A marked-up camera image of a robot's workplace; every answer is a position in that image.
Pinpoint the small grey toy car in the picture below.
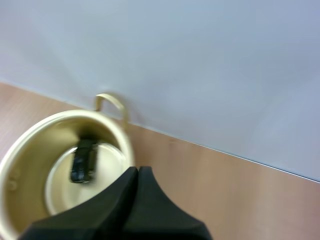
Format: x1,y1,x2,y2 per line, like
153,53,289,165
69,138,99,184

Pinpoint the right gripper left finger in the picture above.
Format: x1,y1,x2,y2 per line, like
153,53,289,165
19,166,138,240

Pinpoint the gold-coloured pot with two handles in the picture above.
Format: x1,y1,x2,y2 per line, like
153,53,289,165
0,93,137,240

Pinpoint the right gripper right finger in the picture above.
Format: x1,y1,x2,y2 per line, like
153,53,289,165
109,165,214,240

